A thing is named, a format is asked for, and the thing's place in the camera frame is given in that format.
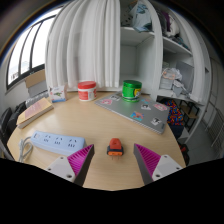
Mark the green round tin can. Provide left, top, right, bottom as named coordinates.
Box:
left=121, top=79, right=143, bottom=103

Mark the black-framed window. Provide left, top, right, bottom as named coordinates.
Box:
left=4, top=6, right=63, bottom=91

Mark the multicoloured patterned bag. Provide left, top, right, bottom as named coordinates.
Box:
left=164, top=99, right=185, bottom=127

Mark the white radiator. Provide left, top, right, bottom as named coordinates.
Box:
left=24, top=90, right=50, bottom=108

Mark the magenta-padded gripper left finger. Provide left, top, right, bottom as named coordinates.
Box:
left=44, top=143, right=96, bottom=187

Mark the white curtain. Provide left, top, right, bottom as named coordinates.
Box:
left=44, top=0, right=122, bottom=93

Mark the black chair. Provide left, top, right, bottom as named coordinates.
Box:
left=0, top=101, right=28, bottom=158

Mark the small white printed box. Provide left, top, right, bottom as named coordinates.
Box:
left=48, top=84, right=68, bottom=104

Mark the white power strip cable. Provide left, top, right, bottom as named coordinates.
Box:
left=17, top=136, right=34, bottom=164

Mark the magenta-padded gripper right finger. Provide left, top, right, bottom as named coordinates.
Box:
left=133, top=143, right=184, bottom=186

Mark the orange and black charger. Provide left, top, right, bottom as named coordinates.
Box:
left=106, top=137, right=125, bottom=160

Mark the white jar with red lid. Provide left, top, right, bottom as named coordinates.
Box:
left=77, top=80, right=98, bottom=102

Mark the grey laptop with stickers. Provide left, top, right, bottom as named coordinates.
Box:
left=94, top=93, right=171, bottom=136

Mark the yellow and pink book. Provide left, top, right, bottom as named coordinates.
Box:
left=16, top=96, right=55, bottom=130

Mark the brown cardboard box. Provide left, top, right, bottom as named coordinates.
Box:
left=24, top=68, right=48, bottom=98

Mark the light blue power strip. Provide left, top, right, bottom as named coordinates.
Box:
left=30, top=130, right=87, bottom=157

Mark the white shelf unit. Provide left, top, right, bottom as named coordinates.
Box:
left=118, top=0, right=213, bottom=108

